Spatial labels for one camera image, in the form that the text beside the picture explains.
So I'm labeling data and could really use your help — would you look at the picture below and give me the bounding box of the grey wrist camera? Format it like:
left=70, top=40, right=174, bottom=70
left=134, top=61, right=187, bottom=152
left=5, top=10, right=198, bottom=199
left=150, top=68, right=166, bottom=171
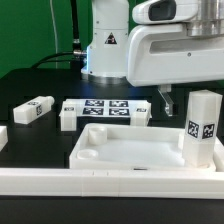
left=132, top=0, right=199, bottom=25

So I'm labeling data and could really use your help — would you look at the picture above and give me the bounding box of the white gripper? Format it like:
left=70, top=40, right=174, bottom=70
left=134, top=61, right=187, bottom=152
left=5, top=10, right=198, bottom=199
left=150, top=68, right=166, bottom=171
left=127, top=24, right=224, bottom=116

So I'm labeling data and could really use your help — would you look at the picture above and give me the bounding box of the white front fence bar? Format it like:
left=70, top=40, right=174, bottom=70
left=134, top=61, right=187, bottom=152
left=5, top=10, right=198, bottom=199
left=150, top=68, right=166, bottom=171
left=0, top=168, right=224, bottom=199

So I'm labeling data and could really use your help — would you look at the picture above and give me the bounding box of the white desk top tray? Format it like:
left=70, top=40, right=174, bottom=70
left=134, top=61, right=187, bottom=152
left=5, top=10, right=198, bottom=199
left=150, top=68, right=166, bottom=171
left=69, top=123, right=224, bottom=172

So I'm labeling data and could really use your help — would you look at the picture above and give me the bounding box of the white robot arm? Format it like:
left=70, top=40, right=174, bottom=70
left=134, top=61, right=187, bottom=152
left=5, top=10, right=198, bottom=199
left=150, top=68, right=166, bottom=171
left=81, top=0, right=224, bottom=94

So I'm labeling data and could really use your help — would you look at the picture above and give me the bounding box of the black cable with connector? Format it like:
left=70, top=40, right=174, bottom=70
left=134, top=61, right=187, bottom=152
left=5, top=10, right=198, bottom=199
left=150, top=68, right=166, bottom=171
left=31, top=0, right=88, bottom=70

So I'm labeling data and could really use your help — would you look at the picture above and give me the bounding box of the white marker base plate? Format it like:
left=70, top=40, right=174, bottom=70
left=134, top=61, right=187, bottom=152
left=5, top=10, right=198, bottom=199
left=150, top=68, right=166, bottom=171
left=60, top=99, right=152, bottom=119

